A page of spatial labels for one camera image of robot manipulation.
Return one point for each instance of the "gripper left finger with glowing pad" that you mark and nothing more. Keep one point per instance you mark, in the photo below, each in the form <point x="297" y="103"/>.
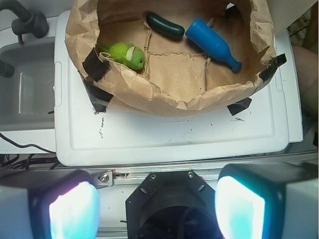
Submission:
<point x="48" y="204"/>

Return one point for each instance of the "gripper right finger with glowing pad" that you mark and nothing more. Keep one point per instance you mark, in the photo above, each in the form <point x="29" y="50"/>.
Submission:
<point x="268" y="201"/>

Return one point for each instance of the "blue plastic bottle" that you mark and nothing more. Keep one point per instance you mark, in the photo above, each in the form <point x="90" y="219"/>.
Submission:
<point x="212" y="44"/>

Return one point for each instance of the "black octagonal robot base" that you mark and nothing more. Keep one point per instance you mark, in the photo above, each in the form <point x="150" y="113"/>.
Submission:
<point x="175" y="210"/>

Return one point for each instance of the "white plastic bin lid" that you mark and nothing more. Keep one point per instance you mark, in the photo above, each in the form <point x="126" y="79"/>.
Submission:
<point x="118" y="136"/>

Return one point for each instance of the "black tape strip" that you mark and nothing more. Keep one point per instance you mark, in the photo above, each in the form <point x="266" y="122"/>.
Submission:
<point x="99" y="98"/>
<point x="267" y="74"/>
<point x="239" y="106"/>

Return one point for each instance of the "grey toy sink basin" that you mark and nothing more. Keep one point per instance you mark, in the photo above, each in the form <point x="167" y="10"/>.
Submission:
<point x="27" y="98"/>

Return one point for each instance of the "black tape strip left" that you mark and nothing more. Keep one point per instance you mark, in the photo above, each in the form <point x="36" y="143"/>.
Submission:
<point x="99" y="98"/>

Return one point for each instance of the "black tape strip far right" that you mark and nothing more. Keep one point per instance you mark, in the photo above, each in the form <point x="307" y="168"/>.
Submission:
<point x="267" y="74"/>

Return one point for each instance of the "black tape patch on bag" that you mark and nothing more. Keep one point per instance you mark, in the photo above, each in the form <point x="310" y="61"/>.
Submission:
<point x="95" y="67"/>

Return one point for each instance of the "brown paper bag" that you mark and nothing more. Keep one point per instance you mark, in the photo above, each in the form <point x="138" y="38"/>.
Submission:
<point x="178" y="78"/>

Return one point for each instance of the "green plush frog toy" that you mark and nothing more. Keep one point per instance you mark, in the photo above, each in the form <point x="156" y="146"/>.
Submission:
<point x="127" y="54"/>

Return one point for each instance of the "dark grey toy faucet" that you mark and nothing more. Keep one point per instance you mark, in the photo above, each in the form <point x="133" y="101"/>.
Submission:
<point x="27" y="21"/>

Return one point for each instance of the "dark green toy cucumber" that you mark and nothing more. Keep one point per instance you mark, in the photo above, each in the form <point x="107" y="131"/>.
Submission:
<point x="165" y="27"/>

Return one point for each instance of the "aluminium frame rail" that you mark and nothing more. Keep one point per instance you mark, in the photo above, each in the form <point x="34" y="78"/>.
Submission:
<point x="108" y="177"/>

